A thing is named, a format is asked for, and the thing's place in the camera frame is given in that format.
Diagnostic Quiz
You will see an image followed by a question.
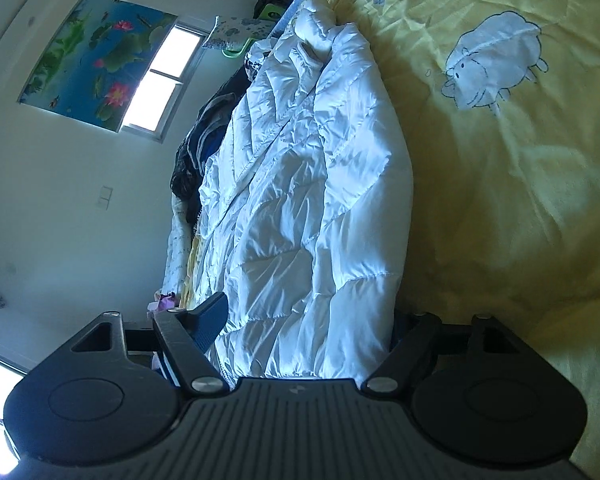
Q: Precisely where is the floral grey cushion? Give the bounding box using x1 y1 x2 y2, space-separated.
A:
201 15 262 52

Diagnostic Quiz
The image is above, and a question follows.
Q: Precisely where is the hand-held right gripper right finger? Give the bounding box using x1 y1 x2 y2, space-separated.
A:
361 311 514 394

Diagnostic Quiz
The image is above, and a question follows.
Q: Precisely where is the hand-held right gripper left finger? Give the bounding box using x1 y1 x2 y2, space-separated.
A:
69 291 231 394

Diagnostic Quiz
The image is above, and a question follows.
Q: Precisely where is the window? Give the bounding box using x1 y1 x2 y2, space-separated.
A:
121 21 207 144

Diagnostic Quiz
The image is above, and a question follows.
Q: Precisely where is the green plastic case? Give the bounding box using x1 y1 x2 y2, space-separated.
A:
253 2 284 22

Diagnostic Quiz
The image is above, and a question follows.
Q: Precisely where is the blue knitted cloth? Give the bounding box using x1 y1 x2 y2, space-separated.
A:
266 0 327 42

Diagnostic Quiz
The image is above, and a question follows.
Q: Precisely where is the white down jacket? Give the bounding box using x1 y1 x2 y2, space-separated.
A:
182 0 415 386

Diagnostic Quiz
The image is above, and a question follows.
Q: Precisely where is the lotus flower window blind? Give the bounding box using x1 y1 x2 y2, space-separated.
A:
18 0 179 134

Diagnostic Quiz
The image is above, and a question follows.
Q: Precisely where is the green plastic hanger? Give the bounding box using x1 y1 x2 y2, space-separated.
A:
221 39 255 59

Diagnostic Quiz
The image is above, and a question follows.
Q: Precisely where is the white printed quilt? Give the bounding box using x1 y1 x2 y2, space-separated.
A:
161 195 197 307

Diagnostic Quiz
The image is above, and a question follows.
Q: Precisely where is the clear plastic bag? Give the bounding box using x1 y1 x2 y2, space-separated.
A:
243 40 268 80

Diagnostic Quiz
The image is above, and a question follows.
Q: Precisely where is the pink cloth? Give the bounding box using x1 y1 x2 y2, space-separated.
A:
149 289 182 313

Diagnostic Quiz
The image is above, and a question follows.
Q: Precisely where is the pile of dark folded clothes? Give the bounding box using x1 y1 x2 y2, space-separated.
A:
170 65 253 223

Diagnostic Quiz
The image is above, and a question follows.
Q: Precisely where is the yellow cartoon print quilt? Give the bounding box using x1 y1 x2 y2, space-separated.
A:
187 0 600 461

